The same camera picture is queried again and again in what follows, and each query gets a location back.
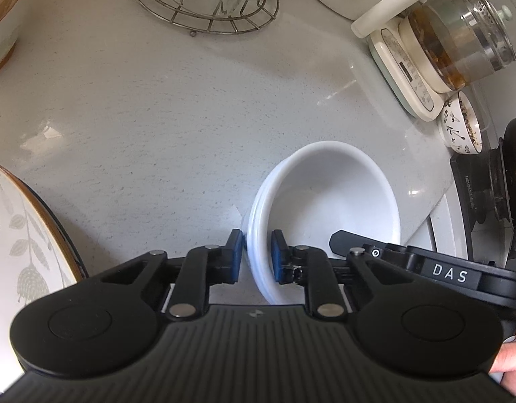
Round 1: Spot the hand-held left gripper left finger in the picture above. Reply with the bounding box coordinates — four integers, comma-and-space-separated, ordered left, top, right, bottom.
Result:
100, 229, 245, 320

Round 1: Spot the black pot on stove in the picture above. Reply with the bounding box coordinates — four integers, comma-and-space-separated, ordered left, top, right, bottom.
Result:
450, 94, 516, 265

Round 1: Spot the glass teapot with tea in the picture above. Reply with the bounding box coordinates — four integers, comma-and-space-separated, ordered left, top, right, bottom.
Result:
407, 0, 516, 93

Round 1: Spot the floral plate with brown rim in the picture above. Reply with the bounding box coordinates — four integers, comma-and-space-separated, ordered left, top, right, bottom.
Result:
0, 160, 87, 387

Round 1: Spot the round metal wire rack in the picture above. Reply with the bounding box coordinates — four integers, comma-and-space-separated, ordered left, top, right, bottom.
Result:
129, 0, 280, 38

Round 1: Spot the small white bowl brown base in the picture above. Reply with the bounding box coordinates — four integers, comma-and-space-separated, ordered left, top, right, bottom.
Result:
0, 4, 25, 77

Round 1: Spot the small patterned bowl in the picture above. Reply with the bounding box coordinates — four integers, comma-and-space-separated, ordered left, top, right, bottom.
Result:
439, 91, 483, 154

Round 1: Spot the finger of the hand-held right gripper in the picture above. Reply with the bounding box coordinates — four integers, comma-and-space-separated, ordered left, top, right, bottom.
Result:
329, 230, 410, 261

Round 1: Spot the white tea maker base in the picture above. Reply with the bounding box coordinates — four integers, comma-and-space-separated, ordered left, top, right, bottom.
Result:
367, 14, 452, 122

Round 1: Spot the person's right hand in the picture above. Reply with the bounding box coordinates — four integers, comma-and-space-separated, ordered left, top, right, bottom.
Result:
490, 329, 516, 395

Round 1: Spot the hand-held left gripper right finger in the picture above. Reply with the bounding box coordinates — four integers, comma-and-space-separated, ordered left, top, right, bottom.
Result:
271, 230, 394, 319

